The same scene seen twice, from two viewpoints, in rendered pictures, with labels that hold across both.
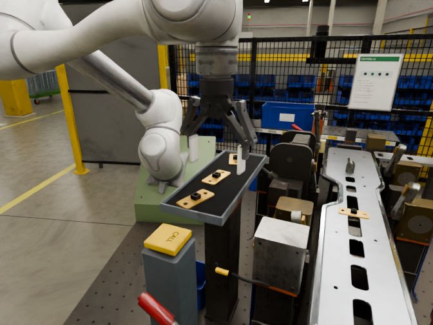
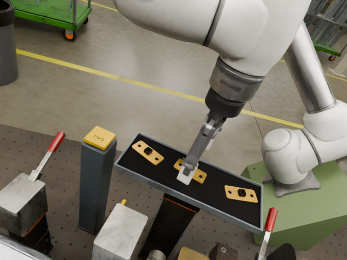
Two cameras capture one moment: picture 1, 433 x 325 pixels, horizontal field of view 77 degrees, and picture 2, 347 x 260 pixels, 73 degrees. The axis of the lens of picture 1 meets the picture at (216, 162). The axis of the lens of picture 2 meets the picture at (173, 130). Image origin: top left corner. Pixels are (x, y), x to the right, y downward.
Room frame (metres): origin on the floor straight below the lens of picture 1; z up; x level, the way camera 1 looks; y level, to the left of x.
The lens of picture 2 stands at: (0.42, -0.38, 1.60)
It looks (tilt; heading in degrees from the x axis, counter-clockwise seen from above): 38 degrees down; 73
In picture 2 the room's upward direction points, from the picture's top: 20 degrees clockwise
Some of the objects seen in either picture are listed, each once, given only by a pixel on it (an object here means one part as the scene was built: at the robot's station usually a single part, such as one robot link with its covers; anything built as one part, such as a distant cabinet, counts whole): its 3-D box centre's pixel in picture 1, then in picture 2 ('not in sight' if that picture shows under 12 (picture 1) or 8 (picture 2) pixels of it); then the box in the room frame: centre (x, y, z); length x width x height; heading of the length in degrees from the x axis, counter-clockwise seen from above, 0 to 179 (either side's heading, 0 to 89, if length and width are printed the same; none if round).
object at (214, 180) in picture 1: (216, 175); (190, 169); (0.62, 0.00, 1.17); 0.08 x 0.04 x 0.01; 148
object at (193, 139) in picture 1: (193, 148); (207, 139); (0.65, 0.06, 1.22); 0.03 x 0.01 x 0.07; 148
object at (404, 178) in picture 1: (400, 202); not in sight; (1.00, -0.78, 0.87); 0.12 x 0.07 x 0.35; 67
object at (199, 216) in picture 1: (223, 177); (192, 177); (0.62, -0.02, 1.16); 0.37 x 0.14 x 0.02; 157
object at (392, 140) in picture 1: (310, 130); not in sight; (1.61, -0.58, 1.02); 0.90 x 0.22 x 0.03; 67
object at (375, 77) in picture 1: (374, 82); not in sight; (1.61, -0.90, 1.30); 0.23 x 0.02 x 0.31; 67
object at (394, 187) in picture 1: (395, 223); not in sight; (0.88, -0.69, 0.84); 0.10 x 0.05 x 0.29; 67
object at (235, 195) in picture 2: (235, 157); (241, 193); (0.74, -0.06, 1.17); 0.08 x 0.04 x 0.01; 176
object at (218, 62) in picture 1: (216, 62); (235, 78); (0.62, 0.00, 1.43); 0.09 x 0.09 x 0.06
